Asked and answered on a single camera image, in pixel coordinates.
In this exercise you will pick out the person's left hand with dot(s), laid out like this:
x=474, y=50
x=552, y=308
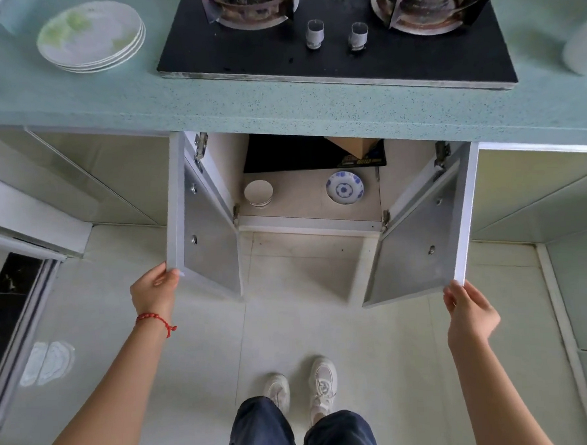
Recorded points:
x=154, y=291

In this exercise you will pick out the person's right hand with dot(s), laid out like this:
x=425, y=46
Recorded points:
x=470, y=316

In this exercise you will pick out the white-edged cabinet door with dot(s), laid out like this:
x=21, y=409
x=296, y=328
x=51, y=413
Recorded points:
x=211, y=239
x=418, y=257

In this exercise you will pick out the pale green kitchen cabinet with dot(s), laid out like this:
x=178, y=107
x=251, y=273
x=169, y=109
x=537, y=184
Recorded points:
x=123, y=165

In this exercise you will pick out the blue floral white plate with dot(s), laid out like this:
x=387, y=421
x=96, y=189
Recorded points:
x=344, y=187

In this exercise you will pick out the person's left forearm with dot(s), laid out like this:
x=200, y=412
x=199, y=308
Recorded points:
x=111, y=401

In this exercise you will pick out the person's right forearm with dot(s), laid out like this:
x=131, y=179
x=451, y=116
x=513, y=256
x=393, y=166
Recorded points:
x=499, y=395

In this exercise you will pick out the speckled green countertop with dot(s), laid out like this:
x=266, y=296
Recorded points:
x=120, y=106

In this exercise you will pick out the plain white bowl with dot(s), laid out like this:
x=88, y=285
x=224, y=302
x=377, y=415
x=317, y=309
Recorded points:
x=258, y=192

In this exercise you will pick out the white left sneaker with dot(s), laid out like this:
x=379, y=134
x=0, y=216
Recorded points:
x=278, y=390

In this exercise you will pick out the white sneaker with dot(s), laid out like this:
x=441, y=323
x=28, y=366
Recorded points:
x=278, y=390
x=323, y=383

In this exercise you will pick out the white right sneaker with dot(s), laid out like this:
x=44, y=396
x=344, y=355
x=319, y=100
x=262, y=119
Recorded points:
x=323, y=383

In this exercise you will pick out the blue jeans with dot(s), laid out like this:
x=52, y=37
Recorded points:
x=260, y=437

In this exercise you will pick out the brown cardboard box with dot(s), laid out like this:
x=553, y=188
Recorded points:
x=355, y=145

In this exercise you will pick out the white dish with green print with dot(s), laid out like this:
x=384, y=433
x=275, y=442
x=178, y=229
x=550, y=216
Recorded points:
x=118, y=66
x=87, y=34
x=126, y=52

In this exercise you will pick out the black glass gas stove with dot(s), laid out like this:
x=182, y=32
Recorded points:
x=245, y=55

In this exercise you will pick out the white cup with green print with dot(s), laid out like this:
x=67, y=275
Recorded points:
x=583, y=45

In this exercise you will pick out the rusty gas burner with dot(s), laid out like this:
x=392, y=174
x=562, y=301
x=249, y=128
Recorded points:
x=248, y=6
x=429, y=4

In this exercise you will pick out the silver stove knob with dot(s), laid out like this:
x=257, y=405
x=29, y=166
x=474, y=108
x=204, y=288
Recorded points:
x=358, y=36
x=314, y=34

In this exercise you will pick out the grey sliding door frame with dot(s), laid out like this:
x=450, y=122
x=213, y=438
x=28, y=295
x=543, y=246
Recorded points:
x=29, y=229

